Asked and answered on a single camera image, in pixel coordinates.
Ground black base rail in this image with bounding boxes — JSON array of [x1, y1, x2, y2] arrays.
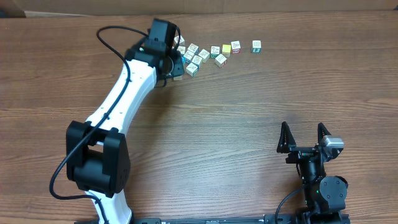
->
[[74, 213, 351, 224]]

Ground white block teal side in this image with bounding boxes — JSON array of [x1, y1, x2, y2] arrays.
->
[[183, 50, 195, 64]]

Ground white block teal far right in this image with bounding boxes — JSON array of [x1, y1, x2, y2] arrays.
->
[[251, 40, 262, 53]]

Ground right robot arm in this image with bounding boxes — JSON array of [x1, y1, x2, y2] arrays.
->
[[274, 121, 350, 223]]

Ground white block green letters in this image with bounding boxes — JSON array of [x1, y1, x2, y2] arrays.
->
[[210, 46, 220, 58]]

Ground white block behind blue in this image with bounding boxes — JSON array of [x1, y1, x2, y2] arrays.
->
[[177, 46, 186, 55]]

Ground white block tilted centre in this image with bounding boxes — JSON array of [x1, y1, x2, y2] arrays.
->
[[198, 49, 210, 63]]

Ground white block green grid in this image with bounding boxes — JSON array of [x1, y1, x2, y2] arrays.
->
[[187, 44, 199, 55]]

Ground yellow block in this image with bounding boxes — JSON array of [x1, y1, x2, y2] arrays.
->
[[221, 44, 231, 57]]

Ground block with red picture top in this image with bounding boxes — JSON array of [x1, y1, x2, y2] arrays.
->
[[174, 35, 185, 46]]

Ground white block green side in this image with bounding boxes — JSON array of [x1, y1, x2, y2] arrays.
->
[[185, 63, 199, 77]]

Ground white block red bottom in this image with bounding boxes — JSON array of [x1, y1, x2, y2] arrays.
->
[[231, 40, 241, 54]]

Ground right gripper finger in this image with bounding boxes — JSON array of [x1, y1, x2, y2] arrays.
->
[[317, 123, 331, 145], [277, 121, 297, 153]]

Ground white block red side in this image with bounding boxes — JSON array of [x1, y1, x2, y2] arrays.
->
[[215, 54, 227, 68]]

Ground white block butterfly picture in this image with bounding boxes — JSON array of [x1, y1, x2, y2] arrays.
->
[[192, 55, 203, 68]]

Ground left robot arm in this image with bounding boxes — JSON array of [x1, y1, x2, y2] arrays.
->
[[49, 19, 184, 223]]

